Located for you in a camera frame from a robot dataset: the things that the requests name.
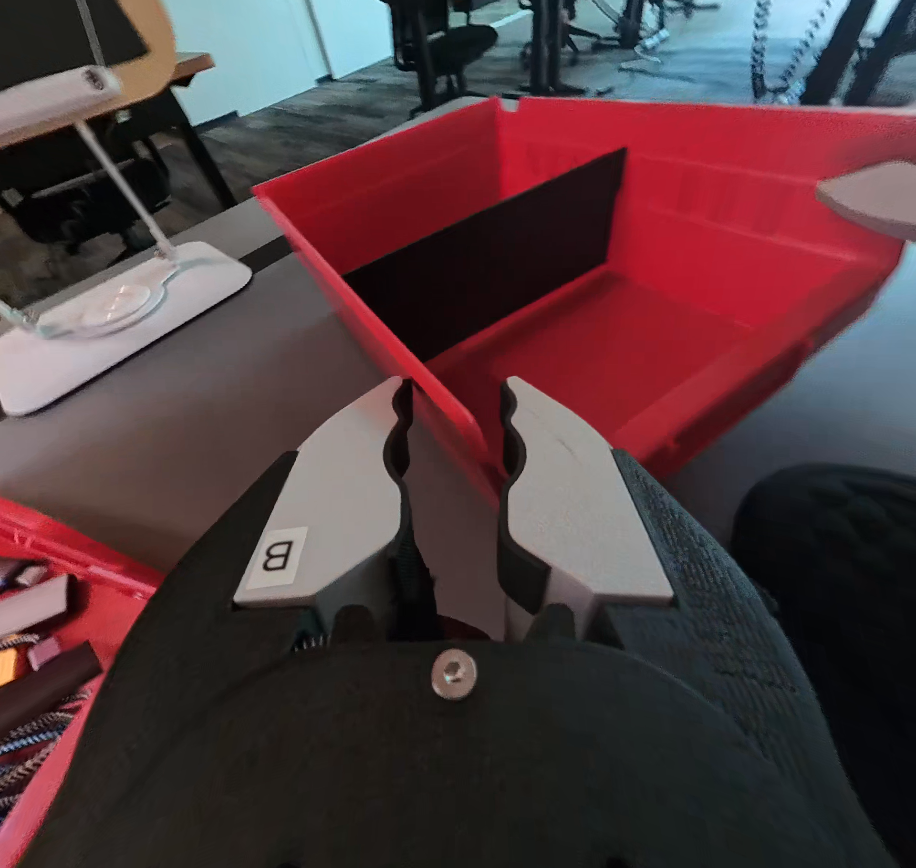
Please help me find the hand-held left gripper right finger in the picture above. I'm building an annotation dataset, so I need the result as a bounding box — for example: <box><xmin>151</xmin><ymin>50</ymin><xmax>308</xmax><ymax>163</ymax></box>
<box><xmin>497</xmin><ymin>376</ymin><xmax>677</xmax><ymax>617</ymax></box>

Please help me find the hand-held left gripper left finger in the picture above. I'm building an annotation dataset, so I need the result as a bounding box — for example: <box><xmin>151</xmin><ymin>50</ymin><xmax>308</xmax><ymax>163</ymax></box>
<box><xmin>232</xmin><ymin>376</ymin><xmax>416</xmax><ymax>610</ymax></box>

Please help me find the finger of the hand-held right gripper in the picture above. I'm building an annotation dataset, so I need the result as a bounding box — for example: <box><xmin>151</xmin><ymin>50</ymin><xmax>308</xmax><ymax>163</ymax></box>
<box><xmin>816</xmin><ymin>161</ymin><xmax>916</xmax><ymax>243</ymax></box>

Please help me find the red bin with black divider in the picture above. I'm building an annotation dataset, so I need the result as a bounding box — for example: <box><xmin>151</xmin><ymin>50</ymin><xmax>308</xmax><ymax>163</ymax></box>
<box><xmin>252</xmin><ymin>95</ymin><xmax>910</xmax><ymax>507</ymax></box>

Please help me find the red storage bin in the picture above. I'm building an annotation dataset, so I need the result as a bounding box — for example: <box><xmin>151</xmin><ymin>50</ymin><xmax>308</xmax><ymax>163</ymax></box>
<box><xmin>0</xmin><ymin>499</ymin><xmax>166</xmax><ymax>865</ymax></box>

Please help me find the black honeycomb cushion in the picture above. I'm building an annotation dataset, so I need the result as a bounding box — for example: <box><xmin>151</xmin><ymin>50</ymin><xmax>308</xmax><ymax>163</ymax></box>
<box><xmin>730</xmin><ymin>464</ymin><xmax>916</xmax><ymax>868</ymax></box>

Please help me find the white board stand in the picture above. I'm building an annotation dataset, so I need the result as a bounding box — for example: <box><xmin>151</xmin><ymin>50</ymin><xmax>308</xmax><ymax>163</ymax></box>
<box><xmin>0</xmin><ymin>67</ymin><xmax>253</xmax><ymax>417</ymax></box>

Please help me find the grey adapter block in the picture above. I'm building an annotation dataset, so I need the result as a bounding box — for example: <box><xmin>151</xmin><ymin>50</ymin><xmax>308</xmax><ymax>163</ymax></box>
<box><xmin>0</xmin><ymin>573</ymin><xmax>73</xmax><ymax>636</ymax></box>

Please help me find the dark brown bar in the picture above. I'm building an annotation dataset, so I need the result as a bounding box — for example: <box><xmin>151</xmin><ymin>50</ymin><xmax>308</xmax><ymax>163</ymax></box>
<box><xmin>0</xmin><ymin>641</ymin><xmax>101</xmax><ymax>738</ymax></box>

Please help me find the wooden desk with black legs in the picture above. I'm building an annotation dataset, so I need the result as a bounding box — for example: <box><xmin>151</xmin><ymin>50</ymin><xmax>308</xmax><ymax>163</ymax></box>
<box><xmin>0</xmin><ymin>52</ymin><xmax>237</xmax><ymax>289</ymax></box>

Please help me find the blue orange braided cord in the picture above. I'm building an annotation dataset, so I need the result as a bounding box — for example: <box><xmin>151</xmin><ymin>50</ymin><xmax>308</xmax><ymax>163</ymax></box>
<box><xmin>0</xmin><ymin>689</ymin><xmax>93</xmax><ymax>815</ymax></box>

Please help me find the black board with wooden frame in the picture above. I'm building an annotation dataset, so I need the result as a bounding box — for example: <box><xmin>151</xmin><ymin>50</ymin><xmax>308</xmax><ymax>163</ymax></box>
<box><xmin>0</xmin><ymin>0</ymin><xmax>176</xmax><ymax>150</ymax></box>

